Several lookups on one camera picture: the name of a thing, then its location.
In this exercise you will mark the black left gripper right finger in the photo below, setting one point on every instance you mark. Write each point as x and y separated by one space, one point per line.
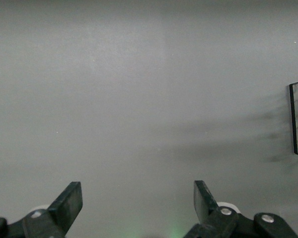
204 205

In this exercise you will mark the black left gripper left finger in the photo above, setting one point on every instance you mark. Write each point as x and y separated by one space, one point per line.
68 205

